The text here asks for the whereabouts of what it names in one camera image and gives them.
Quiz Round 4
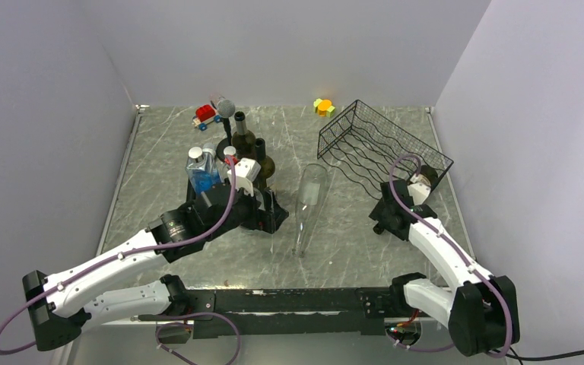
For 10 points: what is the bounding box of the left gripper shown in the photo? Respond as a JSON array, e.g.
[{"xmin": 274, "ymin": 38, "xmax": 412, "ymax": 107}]
[{"xmin": 205, "ymin": 178, "xmax": 288, "ymax": 243}]

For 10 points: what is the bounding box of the dark wine bottle black neck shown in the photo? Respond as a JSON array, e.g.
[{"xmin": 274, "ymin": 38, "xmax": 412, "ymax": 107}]
[{"xmin": 250, "ymin": 138, "xmax": 275, "ymax": 189}]

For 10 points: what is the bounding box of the clear glass bottle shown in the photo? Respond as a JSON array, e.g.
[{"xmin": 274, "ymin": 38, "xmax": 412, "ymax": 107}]
[{"xmin": 292, "ymin": 163, "xmax": 329, "ymax": 258}]

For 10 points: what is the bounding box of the dark green wine bottle front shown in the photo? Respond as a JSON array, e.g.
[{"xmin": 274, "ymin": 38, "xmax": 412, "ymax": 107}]
[{"xmin": 416, "ymin": 164, "xmax": 440, "ymax": 190}]

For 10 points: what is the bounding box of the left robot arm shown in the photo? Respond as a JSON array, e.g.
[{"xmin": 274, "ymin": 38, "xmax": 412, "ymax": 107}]
[{"xmin": 23, "ymin": 183, "xmax": 289, "ymax": 351}]

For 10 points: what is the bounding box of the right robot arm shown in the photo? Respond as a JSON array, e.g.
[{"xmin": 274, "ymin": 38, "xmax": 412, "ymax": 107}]
[{"xmin": 370, "ymin": 179, "xmax": 520, "ymax": 357}]

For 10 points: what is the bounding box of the clear round bottle rear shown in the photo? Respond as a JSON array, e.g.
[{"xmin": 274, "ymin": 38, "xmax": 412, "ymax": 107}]
[{"xmin": 217, "ymin": 146, "xmax": 238, "ymax": 181}]

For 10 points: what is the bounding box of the dark wine bottle silver neck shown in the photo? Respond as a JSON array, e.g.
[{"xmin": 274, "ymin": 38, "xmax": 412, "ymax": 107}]
[{"xmin": 231, "ymin": 111, "xmax": 256, "ymax": 160}]

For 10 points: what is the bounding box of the blue square glass bottle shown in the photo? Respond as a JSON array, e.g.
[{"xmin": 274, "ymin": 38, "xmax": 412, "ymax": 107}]
[{"xmin": 186, "ymin": 146, "xmax": 225, "ymax": 198}]

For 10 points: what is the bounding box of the black base bar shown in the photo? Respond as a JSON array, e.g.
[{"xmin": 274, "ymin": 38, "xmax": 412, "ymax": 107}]
[{"xmin": 190, "ymin": 287, "xmax": 414, "ymax": 339}]

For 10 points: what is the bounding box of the glitter microphone on stand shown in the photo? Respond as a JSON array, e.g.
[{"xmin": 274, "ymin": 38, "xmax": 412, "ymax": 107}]
[{"xmin": 210, "ymin": 94, "xmax": 236, "ymax": 119}]

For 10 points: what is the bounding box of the yellow green toy block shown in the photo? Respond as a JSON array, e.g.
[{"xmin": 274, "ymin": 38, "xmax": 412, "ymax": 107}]
[{"xmin": 313, "ymin": 98, "xmax": 336, "ymax": 117}]

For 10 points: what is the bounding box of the red toy block car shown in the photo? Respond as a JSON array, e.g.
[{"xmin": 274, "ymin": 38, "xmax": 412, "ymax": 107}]
[{"xmin": 192, "ymin": 104, "xmax": 221, "ymax": 131}]

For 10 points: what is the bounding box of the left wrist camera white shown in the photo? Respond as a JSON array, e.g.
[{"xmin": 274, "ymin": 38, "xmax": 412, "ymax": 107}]
[{"xmin": 227, "ymin": 157, "xmax": 261, "ymax": 196}]

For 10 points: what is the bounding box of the black wire wine rack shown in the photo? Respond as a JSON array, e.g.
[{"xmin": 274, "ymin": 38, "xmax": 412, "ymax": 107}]
[{"xmin": 317, "ymin": 100, "xmax": 453, "ymax": 199}]

